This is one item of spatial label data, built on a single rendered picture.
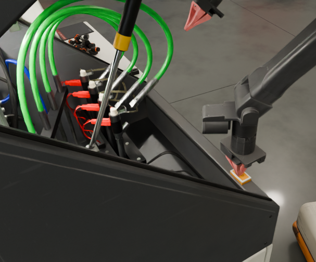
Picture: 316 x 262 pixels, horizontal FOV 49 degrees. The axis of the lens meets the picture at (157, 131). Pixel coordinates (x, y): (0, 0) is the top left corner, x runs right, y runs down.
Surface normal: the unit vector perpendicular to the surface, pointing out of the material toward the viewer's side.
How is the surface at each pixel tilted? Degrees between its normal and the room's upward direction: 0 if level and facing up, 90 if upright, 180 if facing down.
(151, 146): 0
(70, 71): 90
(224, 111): 15
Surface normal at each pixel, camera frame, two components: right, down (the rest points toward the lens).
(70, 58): 0.48, 0.52
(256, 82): -0.88, -0.32
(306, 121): -0.08, -0.77
